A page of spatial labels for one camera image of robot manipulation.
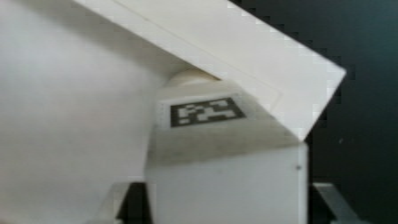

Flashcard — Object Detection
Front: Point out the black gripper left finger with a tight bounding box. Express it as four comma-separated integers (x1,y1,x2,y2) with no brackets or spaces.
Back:
95,182,151,224

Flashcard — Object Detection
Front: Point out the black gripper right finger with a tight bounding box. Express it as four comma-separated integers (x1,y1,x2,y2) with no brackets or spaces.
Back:
309,182,373,224

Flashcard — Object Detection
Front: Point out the white table leg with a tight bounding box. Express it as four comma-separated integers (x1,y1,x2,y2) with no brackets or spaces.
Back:
143,69,307,224

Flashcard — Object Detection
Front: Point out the white square tabletop tray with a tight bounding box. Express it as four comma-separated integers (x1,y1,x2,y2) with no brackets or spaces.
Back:
0,0,190,224

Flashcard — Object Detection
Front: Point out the white U-shaped obstacle fence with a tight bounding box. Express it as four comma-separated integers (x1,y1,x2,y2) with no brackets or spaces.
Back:
113,0,346,138

